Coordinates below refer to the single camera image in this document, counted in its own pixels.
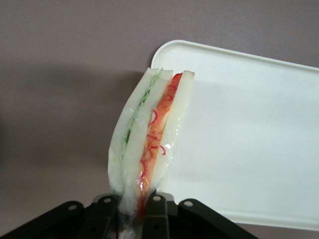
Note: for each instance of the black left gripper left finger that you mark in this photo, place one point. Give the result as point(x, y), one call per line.
point(74, 221)

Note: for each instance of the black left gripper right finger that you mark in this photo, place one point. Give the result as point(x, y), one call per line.
point(194, 221)

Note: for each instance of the triangle sandwich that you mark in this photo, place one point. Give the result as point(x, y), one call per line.
point(149, 134)

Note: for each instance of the beige plastic tray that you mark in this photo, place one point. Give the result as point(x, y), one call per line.
point(249, 129)

